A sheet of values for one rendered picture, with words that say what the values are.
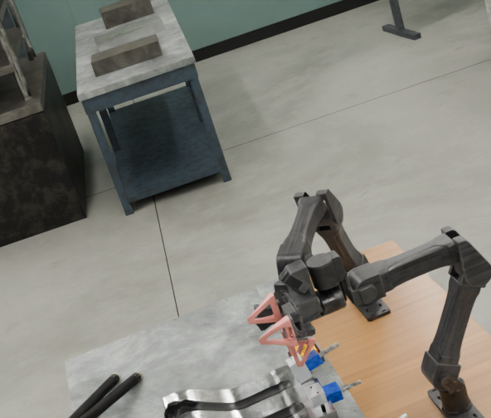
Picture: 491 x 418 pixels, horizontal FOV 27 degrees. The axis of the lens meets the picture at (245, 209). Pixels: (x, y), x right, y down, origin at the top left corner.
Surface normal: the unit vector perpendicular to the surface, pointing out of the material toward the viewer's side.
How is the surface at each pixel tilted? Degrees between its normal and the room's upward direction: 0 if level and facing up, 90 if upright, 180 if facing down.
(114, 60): 90
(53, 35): 90
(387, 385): 0
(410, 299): 0
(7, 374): 0
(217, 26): 90
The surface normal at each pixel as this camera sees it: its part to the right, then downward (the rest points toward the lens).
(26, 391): -0.29, -0.87
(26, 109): 0.15, 0.37
